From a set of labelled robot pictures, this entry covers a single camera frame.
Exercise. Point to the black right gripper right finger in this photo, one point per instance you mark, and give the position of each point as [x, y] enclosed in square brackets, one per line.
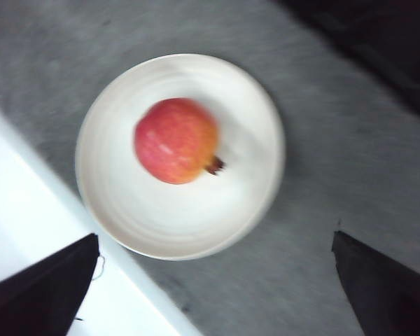
[384, 295]

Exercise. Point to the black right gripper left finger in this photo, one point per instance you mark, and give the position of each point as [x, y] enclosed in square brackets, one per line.
[45, 299]

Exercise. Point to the white plate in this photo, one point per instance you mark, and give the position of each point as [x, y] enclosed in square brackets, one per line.
[192, 220]

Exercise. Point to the red pomegranate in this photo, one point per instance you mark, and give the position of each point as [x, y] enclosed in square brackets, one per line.
[175, 140]

